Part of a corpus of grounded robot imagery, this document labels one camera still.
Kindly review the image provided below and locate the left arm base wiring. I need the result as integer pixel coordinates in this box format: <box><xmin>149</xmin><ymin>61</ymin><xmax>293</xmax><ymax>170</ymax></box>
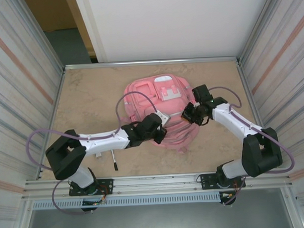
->
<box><xmin>81</xmin><ymin>195</ymin><xmax>107</xmax><ymax>212</ymax></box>

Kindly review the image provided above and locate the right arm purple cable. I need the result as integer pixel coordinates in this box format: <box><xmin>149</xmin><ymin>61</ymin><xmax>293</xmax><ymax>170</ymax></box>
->
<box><xmin>207</xmin><ymin>83</ymin><xmax>296</xmax><ymax>208</ymax></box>

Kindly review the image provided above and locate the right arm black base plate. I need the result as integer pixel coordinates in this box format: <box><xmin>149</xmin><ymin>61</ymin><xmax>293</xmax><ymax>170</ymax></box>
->
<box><xmin>199</xmin><ymin>171</ymin><xmax>246</xmax><ymax>191</ymax></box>

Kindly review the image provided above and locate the pink school backpack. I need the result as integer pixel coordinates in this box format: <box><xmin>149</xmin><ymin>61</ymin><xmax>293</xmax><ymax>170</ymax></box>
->
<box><xmin>122</xmin><ymin>72</ymin><xmax>200</xmax><ymax>156</ymax></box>

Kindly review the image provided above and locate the slotted grey cable duct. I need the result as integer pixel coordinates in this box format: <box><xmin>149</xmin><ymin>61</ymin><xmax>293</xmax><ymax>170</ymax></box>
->
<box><xmin>31</xmin><ymin>192</ymin><xmax>222</xmax><ymax>211</ymax></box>

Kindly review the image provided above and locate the right arm base wiring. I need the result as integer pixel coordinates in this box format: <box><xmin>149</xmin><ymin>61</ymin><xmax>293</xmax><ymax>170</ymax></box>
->
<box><xmin>218</xmin><ymin>190</ymin><xmax>238</xmax><ymax>207</ymax></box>

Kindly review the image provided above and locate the brown wooden door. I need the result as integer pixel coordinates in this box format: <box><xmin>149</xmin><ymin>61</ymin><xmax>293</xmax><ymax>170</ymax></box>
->
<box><xmin>75</xmin><ymin>15</ymin><xmax>99</xmax><ymax>64</ymax></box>

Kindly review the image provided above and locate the black and white marker pen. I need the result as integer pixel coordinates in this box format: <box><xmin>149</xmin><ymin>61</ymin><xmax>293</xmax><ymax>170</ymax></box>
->
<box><xmin>111</xmin><ymin>149</ymin><xmax>119</xmax><ymax>172</ymax></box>

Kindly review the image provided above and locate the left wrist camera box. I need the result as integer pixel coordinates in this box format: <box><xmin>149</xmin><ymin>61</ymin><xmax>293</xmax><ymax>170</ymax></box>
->
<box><xmin>153</xmin><ymin>112</ymin><xmax>172</xmax><ymax>127</ymax></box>

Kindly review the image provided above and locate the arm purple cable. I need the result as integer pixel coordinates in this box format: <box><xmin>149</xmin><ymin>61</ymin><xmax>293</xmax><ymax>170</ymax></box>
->
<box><xmin>207</xmin><ymin>83</ymin><xmax>296</xmax><ymax>208</ymax></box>
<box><xmin>24</xmin><ymin>91</ymin><xmax>161</xmax><ymax>219</ymax></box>

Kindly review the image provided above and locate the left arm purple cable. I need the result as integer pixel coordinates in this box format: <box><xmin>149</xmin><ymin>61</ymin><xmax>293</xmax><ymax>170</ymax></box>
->
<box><xmin>24</xmin><ymin>91</ymin><xmax>161</xmax><ymax>219</ymax></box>

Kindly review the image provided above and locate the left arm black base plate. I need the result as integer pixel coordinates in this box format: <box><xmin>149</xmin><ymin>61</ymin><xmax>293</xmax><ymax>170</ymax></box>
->
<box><xmin>68</xmin><ymin>178</ymin><xmax>114</xmax><ymax>197</ymax></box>

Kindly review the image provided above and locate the long thin aluminium table rail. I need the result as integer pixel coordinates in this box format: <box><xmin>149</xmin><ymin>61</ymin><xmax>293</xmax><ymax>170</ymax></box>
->
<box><xmin>64</xmin><ymin>56</ymin><xmax>241</xmax><ymax>69</ymax></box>

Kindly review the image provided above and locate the wide aluminium mounting rail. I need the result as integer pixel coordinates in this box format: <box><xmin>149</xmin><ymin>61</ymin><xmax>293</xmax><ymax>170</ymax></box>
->
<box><xmin>20</xmin><ymin>166</ymin><xmax>294</xmax><ymax>199</ymax></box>

